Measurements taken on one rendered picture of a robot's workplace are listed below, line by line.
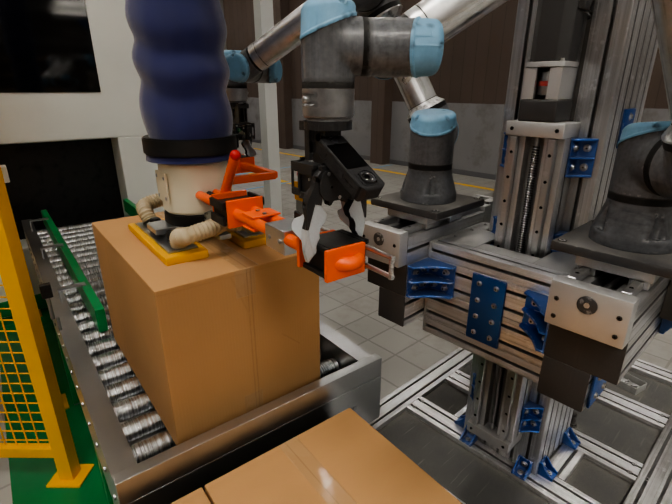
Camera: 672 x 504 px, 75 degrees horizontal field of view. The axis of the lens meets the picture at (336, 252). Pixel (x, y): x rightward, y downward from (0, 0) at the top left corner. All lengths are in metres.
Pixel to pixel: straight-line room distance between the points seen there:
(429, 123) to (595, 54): 0.38
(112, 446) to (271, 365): 0.38
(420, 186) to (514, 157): 0.23
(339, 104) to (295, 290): 0.57
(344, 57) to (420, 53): 0.10
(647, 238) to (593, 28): 0.48
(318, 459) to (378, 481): 0.14
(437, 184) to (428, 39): 0.59
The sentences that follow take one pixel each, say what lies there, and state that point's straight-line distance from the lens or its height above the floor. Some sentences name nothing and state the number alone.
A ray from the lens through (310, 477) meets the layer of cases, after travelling 1.06.
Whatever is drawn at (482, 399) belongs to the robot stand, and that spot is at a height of 0.45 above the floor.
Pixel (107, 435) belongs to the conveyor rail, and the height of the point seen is 0.59.
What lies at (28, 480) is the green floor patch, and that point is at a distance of 2.10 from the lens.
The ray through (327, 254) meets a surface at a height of 1.10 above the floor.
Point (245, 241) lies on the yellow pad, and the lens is 1.11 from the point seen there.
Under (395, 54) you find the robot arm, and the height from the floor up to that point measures 1.37.
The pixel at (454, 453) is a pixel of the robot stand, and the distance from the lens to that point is 1.62.
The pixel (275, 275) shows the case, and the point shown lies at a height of 0.91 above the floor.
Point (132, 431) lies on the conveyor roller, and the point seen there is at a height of 0.54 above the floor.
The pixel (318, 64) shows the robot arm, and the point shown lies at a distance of 0.64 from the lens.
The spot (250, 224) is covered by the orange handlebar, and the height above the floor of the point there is 1.08.
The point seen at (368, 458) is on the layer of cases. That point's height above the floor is 0.54.
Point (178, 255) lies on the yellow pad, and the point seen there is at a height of 0.97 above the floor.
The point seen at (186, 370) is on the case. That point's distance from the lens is 1.04.
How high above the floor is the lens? 1.32
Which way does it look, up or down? 20 degrees down
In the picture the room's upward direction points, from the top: straight up
